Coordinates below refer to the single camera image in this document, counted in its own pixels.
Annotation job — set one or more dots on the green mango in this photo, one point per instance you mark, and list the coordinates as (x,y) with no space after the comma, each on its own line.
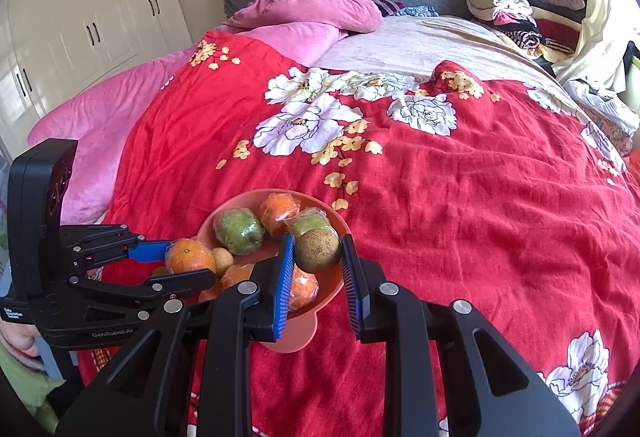
(311,223)

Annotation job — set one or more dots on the beige bed sheet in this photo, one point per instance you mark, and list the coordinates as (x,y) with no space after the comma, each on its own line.
(425,42)

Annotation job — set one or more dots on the pile of folded clothes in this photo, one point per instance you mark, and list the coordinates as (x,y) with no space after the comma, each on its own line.
(510,7)

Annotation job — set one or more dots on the large orange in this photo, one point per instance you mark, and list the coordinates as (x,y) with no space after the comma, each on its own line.
(189,257)

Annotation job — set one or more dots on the red floral blanket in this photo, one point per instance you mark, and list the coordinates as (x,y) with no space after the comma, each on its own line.
(450,217)

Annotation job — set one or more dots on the brown longan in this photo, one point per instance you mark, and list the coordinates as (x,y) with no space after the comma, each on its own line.
(222,258)
(317,248)
(160,270)

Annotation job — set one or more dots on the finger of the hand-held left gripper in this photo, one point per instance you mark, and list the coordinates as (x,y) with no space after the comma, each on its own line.
(150,251)
(190,281)

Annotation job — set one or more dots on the pink plastic bowl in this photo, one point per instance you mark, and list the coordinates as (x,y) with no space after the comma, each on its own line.
(327,289)

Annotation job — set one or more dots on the round green fruit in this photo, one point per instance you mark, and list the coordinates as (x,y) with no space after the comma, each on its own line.
(239,231)

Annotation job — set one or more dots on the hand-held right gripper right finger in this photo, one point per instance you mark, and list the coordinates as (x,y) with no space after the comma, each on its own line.
(352,292)

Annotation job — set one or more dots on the blue patterned pillow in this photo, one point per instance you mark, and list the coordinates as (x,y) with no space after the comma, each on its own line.
(410,9)

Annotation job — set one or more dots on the pink blanket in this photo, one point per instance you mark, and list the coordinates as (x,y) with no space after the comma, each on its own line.
(125,107)

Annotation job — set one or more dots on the cream curtain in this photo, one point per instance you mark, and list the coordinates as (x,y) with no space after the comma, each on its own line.
(600,42)

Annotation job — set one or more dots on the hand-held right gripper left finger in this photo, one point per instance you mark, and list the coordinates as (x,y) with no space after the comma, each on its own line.
(280,292)

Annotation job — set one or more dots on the small orange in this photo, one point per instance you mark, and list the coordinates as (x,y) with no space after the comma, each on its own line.
(237,274)

